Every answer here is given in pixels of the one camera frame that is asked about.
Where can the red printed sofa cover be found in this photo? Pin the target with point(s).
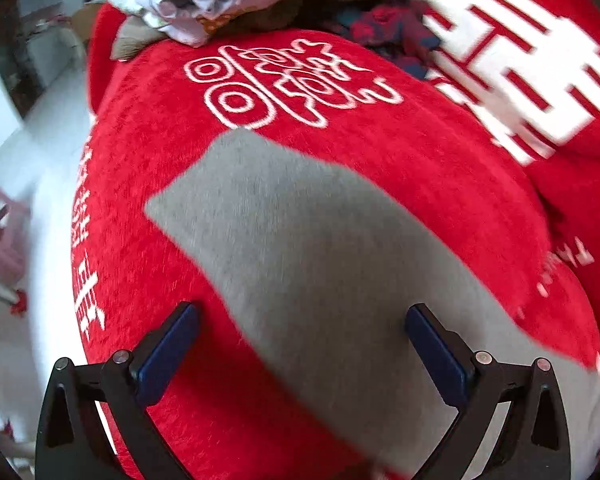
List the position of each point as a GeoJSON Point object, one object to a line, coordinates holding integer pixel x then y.
{"type": "Point", "coordinates": [380, 160]}

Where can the cardboard box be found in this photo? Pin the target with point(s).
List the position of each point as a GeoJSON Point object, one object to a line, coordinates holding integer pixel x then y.
{"type": "Point", "coordinates": [86, 20]}

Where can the pile of crumpled clothes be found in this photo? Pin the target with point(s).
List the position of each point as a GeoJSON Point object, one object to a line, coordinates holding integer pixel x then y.
{"type": "Point", "coordinates": [275, 15]}

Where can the grey small garment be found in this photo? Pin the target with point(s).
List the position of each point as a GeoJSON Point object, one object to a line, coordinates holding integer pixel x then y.
{"type": "Point", "coordinates": [305, 260]}

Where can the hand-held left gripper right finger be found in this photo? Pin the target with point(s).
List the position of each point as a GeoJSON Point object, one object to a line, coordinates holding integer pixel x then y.
{"type": "Point", "coordinates": [437, 360]}

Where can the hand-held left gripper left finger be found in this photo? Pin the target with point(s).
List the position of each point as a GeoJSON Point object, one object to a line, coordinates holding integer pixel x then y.
{"type": "Point", "coordinates": [167, 347]}

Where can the blue and red patterned cloth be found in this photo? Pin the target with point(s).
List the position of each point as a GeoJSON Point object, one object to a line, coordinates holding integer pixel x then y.
{"type": "Point", "coordinates": [380, 25]}

